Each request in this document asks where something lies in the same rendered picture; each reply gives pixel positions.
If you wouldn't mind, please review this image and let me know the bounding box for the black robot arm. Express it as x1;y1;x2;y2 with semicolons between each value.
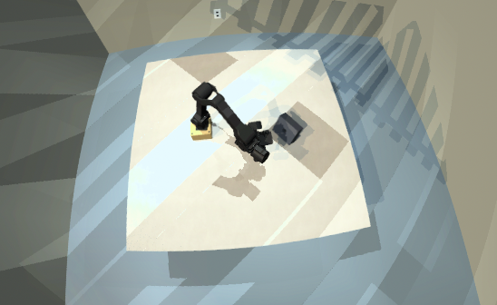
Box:
190;81;273;163

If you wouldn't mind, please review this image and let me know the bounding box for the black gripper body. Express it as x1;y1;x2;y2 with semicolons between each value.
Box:
248;121;262;162

